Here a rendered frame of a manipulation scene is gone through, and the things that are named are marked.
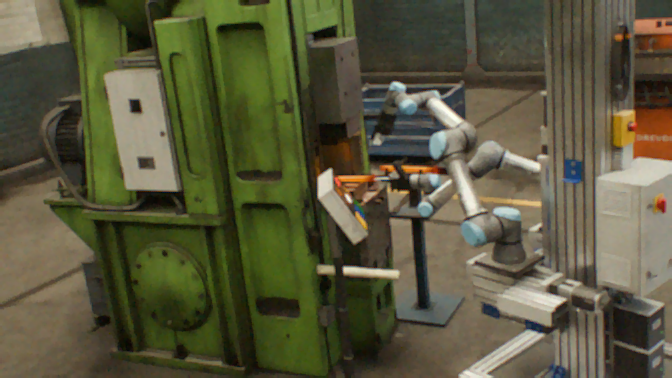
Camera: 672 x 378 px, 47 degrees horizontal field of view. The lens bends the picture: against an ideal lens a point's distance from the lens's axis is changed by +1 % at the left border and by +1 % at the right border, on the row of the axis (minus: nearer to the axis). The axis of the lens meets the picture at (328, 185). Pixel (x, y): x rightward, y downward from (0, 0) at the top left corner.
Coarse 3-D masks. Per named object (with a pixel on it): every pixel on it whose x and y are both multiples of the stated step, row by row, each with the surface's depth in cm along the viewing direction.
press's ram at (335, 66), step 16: (320, 48) 388; (336, 48) 387; (352, 48) 406; (320, 64) 391; (336, 64) 388; (352, 64) 406; (320, 80) 394; (336, 80) 390; (352, 80) 407; (320, 96) 397; (336, 96) 393; (352, 96) 407; (320, 112) 400; (336, 112) 396; (352, 112) 408
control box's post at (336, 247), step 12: (336, 240) 370; (336, 252) 372; (336, 264) 375; (336, 276) 377; (348, 312) 384; (348, 324) 385; (348, 336) 386; (348, 348) 388; (348, 360) 390; (348, 372) 392
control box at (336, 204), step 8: (320, 176) 377; (328, 176) 368; (336, 176) 377; (320, 184) 365; (328, 184) 356; (336, 184) 362; (320, 192) 353; (328, 192) 347; (336, 192) 349; (344, 192) 368; (320, 200) 348; (328, 200) 348; (336, 200) 348; (344, 200) 354; (352, 200) 375; (328, 208) 349; (336, 208) 349; (344, 208) 349; (352, 208) 360; (336, 216) 350; (344, 216) 350; (352, 216) 350; (344, 224) 351; (352, 224) 351; (360, 224) 352; (352, 232) 353; (360, 232) 353; (352, 240) 354
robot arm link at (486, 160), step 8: (480, 152) 381; (488, 152) 379; (472, 160) 380; (480, 160) 378; (488, 160) 378; (496, 160) 380; (472, 168) 379; (480, 168) 378; (488, 168) 378; (472, 176) 380; (480, 176) 380; (448, 184) 387; (440, 192) 389; (448, 192) 387; (424, 200) 396; (432, 200) 392; (440, 200) 390; (424, 208) 392; (432, 208) 393
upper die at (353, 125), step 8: (352, 120) 408; (360, 120) 418; (320, 128) 408; (328, 128) 406; (336, 128) 404; (344, 128) 403; (352, 128) 408; (360, 128) 419; (320, 136) 410; (328, 136) 408; (336, 136) 406; (344, 136) 404
